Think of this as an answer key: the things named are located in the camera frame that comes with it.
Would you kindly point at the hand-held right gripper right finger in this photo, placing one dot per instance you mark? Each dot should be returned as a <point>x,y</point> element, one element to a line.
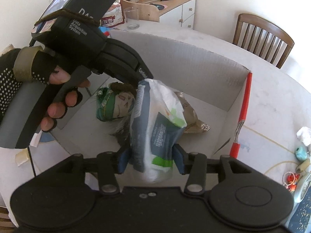
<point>179,159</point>

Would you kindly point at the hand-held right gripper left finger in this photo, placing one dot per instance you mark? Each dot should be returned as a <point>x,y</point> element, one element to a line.
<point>124,161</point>

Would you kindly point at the blue and white wipes packet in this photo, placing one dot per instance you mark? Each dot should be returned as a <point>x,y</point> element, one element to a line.
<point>160,136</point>

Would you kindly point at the silver foil snack bag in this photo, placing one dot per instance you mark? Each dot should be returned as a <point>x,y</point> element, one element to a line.
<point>192,119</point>

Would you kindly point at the doll with green headband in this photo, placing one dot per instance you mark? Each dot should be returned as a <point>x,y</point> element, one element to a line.
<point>121,102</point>

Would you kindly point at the red and white cardboard box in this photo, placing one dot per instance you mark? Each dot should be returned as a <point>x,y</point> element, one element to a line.
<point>182,60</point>

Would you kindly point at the teal egg-shaped toy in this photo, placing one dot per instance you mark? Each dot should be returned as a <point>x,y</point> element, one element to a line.
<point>301,153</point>

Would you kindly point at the person's left hand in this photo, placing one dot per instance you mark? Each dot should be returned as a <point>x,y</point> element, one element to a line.
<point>36,65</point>

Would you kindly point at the red and white snack bag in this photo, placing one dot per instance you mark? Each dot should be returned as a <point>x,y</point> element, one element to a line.
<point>113,17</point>

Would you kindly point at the clear drinking glass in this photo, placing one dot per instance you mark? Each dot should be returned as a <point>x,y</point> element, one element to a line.
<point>131,19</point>

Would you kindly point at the round mat on cabinet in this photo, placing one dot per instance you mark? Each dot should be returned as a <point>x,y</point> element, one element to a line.
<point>158,6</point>

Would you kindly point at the white side cabinet wooden top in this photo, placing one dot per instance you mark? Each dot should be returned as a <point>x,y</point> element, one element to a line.
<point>179,12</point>

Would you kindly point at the olive oblong toy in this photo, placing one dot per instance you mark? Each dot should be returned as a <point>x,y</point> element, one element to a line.
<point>303,165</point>

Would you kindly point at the crumpled white tissue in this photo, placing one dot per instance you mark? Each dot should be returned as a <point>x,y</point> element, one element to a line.
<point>305,136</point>

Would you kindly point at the round blue placemat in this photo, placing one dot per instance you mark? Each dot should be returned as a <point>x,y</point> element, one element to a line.
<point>302,213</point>

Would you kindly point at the wooden slat-back chair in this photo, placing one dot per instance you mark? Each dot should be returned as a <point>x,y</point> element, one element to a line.
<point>264,24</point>

